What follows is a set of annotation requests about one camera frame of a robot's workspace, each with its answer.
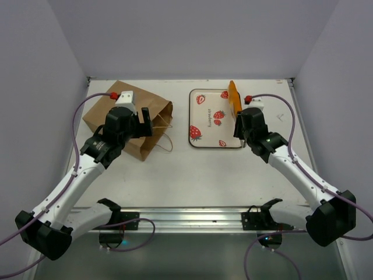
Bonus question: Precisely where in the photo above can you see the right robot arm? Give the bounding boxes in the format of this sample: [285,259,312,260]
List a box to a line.
[234,107,356,247]

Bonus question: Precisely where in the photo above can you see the brown paper bag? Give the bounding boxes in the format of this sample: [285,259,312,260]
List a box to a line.
[82,79,174,162]

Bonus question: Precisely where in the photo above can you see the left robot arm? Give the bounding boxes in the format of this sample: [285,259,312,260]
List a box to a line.
[15,107,153,261]

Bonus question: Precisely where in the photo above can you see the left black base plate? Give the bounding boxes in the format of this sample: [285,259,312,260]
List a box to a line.
[98,212,140,230]

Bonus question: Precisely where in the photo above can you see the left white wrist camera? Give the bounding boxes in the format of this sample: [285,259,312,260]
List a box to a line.
[110,91,136,114]

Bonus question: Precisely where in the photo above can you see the orange fake bread loaf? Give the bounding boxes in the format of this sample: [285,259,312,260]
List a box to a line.
[227,80,242,121]

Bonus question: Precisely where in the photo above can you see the strawberry print tray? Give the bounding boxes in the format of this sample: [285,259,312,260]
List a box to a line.
[189,89,241,149]

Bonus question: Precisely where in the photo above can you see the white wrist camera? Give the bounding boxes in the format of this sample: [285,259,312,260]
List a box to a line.
[243,95,264,111]
[110,91,136,114]

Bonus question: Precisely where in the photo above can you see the metal tongs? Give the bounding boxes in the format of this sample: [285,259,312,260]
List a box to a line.
[237,95,246,148]

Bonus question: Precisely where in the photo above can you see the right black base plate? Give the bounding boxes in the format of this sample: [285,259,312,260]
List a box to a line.
[241,198,294,231]

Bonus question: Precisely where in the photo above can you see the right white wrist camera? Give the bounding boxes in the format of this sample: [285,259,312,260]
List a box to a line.
[243,95,264,111]

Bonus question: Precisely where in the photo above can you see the aluminium mounting rail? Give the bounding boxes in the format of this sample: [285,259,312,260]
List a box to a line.
[37,206,342,233]

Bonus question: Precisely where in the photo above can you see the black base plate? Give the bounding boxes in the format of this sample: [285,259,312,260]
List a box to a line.
[98,212,140,230]
[241,198,294,231]

